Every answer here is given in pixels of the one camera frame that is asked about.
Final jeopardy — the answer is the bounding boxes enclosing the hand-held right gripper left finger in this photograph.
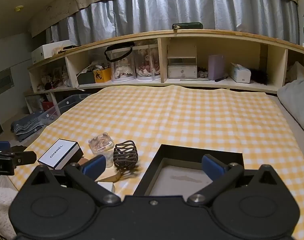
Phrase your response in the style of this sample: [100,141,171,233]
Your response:
[29,154,122,207]

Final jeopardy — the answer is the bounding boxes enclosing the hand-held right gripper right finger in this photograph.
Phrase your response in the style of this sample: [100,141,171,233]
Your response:
[187,154,280,207]

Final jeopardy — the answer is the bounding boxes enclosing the small white box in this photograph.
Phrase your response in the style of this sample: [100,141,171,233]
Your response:
[97,181,115,193]

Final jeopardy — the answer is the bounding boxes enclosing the dark brown hair claw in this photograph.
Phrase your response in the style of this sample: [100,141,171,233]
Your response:
[113,140,140,173]

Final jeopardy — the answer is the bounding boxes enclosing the white box with black edge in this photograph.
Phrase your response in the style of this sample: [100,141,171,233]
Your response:
[37,139,84,170]

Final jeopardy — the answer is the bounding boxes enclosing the folded blue denim cloth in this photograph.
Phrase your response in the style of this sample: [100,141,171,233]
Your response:
[10,111,46,142]

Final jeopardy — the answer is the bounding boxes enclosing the white fluffy blanket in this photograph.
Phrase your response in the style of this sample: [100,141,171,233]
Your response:
[0,180,18,240]

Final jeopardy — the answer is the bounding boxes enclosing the yellow checked cloth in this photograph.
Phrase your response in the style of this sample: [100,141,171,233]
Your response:
[7,85,304,228]

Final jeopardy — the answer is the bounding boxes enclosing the dark storage box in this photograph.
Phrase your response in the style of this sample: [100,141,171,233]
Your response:
[76,71,96,85]

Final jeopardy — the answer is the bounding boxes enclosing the yellow box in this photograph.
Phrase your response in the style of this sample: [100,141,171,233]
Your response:
[93,67,112,83]

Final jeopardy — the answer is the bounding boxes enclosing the white tissue pack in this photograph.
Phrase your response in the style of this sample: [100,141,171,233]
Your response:
[229,62,251,83]

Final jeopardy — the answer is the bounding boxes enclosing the purple box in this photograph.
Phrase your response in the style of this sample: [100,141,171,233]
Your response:
[208,54,225,81]

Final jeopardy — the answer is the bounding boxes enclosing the white drawer organizer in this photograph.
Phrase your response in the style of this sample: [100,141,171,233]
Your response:
[167,44,198,79]

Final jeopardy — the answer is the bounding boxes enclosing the clear doll display case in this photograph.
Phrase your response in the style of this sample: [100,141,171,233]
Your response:
[111,46,135,83]
[133,45,160,81]

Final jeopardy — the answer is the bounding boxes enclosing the white cardboard box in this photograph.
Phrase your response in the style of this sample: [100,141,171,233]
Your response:
[31,39,72,65]

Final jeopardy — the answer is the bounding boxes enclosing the grey pillow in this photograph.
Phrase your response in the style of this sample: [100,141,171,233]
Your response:
[277,76,304,140]

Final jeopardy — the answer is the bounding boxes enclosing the black headband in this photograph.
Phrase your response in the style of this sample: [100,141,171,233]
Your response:
[104,42,135,62]

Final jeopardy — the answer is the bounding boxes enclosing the wooden shelf unit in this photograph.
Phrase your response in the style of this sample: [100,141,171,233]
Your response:
[24,29,304,113]

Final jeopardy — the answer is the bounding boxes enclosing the dark green lying bottle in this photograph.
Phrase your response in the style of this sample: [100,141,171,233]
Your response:
[172,22,204,30]

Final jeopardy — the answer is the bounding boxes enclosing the grey curtain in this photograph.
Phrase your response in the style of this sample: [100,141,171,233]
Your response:
[45,0,300,47]

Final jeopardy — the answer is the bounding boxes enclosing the grey wall panel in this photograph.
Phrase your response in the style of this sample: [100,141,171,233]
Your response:
[0,67,13,97]

